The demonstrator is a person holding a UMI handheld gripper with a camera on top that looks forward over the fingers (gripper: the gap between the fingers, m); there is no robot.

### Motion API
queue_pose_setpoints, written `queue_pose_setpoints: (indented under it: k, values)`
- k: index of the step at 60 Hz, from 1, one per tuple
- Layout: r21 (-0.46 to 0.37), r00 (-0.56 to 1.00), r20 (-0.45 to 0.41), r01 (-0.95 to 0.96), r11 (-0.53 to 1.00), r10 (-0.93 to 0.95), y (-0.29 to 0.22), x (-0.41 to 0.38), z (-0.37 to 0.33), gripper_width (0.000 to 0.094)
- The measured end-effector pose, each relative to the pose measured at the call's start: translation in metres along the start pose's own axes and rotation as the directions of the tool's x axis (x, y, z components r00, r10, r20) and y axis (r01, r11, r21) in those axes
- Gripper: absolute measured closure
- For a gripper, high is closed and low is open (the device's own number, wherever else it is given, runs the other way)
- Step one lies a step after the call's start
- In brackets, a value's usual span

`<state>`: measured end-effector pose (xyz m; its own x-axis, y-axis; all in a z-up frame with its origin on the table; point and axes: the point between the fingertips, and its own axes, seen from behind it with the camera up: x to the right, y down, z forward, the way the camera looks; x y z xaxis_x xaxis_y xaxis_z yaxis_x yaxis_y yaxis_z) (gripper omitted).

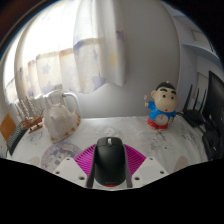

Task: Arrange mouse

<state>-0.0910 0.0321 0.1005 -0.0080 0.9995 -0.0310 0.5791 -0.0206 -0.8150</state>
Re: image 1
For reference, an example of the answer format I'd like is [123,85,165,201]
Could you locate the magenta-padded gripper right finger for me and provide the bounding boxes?
[122,143,169,189]

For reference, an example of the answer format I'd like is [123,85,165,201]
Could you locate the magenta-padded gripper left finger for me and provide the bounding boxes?
[52,143,99,189]

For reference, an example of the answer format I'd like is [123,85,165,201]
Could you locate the black computer mouse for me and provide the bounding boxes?
[94,136,128,188]

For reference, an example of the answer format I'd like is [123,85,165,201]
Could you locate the white printed tablecloth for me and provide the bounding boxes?
[6,114,209,178]

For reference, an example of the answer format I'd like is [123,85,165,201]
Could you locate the large white conch shell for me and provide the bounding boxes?
[43,89,82,144]

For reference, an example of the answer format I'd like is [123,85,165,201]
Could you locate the cartoon boy figurine with clock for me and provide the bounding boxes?
[143,81,179,131]

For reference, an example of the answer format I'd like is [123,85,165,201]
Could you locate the wooden model sailing ship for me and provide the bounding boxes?
[13,96,45,134]

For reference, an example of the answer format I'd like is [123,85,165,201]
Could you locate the black keyboard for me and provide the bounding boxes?
[5,128,29,157]

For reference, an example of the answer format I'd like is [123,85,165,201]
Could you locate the black router with antennas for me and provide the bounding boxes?
[181,84,208,128]

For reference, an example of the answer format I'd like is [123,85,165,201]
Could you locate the orange flat board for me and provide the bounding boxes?
[0,112,17,143]

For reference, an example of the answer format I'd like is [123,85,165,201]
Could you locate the black computer monitor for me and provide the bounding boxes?
[202,70,224,134]

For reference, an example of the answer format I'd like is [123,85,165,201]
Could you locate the white star-print curtain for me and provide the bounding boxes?
[3,0,127,104]

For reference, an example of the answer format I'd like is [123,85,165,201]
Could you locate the white wall shelf unit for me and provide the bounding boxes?
[181,16,218,68]

